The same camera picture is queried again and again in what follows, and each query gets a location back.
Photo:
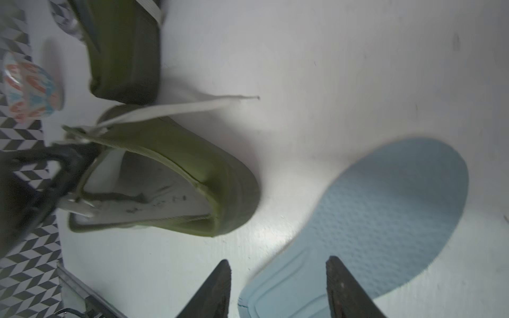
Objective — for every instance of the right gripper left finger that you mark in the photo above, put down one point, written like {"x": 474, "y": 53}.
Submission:
{"x": 213, "y": 297}

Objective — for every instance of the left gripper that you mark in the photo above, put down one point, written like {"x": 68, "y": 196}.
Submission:
{"x": 23, "y": 208}

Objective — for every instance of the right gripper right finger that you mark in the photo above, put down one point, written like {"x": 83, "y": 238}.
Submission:
{"x": 345, "y": 295}

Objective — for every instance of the olive green shoe with laces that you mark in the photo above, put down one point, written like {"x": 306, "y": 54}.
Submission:
{"x": 123, "y": 44}

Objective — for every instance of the aluminium mounting rail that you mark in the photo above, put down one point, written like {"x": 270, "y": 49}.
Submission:
{"x": 79, "y": 300}

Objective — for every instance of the patterned small plate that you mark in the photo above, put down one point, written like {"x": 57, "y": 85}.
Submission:
{"x": 31, "y": 92}

